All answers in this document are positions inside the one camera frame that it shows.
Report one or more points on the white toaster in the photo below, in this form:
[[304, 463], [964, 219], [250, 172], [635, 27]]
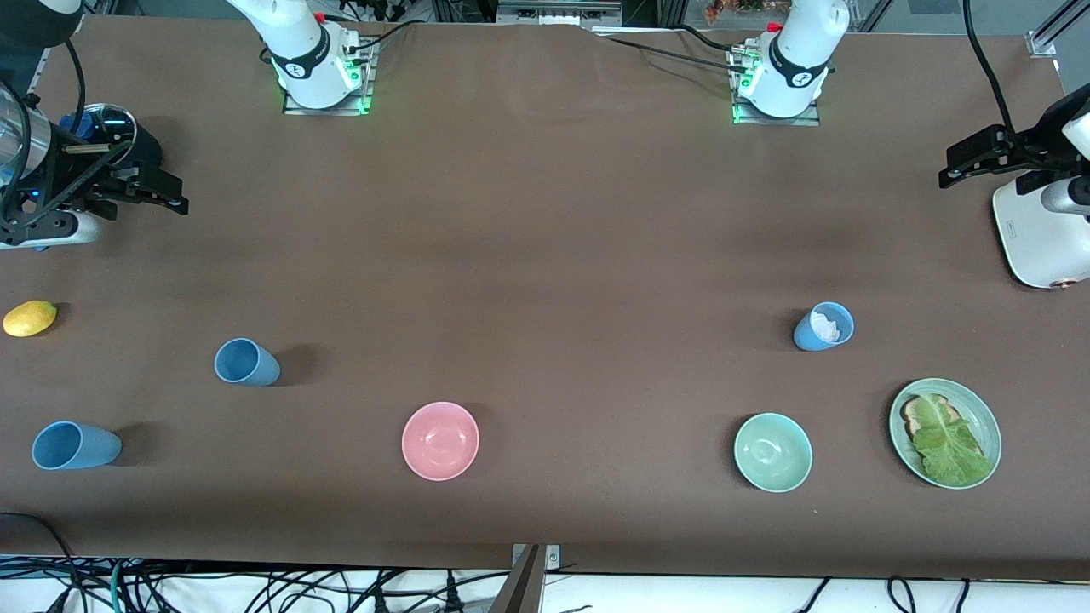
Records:
[[1035, 247]]

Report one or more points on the grey metal box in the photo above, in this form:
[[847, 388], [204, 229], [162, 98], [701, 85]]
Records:
[[558, 10]]

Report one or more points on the small metal edge bracket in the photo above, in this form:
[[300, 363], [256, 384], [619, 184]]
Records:
[[552, 558]]

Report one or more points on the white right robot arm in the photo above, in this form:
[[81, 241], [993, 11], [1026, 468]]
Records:
[[298, 51]]

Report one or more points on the orange brown object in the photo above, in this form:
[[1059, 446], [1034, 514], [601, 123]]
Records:
[[737, 8]]

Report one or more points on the mint green bowl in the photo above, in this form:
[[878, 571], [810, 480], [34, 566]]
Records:
[[772, 452]]

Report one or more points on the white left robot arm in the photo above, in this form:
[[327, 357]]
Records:
[[796, 60]]

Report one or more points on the green plate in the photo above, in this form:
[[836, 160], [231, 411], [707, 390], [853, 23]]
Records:
[[981, 417]]

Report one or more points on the dark metal bar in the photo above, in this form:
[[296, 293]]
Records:
[[521, 587]]

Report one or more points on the brown table cover sheet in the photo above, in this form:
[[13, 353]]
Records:
[[545, 213]]

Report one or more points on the toast slice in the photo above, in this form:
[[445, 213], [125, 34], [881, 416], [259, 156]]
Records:
[[913, 415]]

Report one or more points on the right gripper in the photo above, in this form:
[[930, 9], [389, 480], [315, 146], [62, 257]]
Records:
[[70, 173]]

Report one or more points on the yellow lemon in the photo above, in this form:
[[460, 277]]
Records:
[[30, 318]]

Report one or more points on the pink bowl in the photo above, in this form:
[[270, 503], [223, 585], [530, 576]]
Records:
[[440, 441]]

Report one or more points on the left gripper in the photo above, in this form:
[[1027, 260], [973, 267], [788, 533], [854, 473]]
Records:
[[1024, 146]]

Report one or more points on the crumpled white paper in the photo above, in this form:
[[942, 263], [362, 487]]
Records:
[[828, 326]]

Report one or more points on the green lettuce leaf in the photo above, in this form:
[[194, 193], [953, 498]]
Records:
[[949, 447]]

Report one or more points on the blue cup with paper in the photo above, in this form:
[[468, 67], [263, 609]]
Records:
[[802, 335]]

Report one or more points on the aluminium frame profile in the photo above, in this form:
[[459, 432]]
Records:
[[1046, 38], [41, 72]]

